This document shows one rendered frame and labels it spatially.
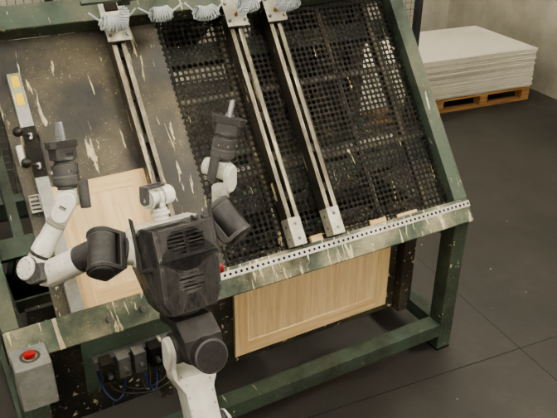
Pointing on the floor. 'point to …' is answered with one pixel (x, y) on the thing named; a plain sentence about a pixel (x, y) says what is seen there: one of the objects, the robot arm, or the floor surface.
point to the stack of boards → (475, 66)
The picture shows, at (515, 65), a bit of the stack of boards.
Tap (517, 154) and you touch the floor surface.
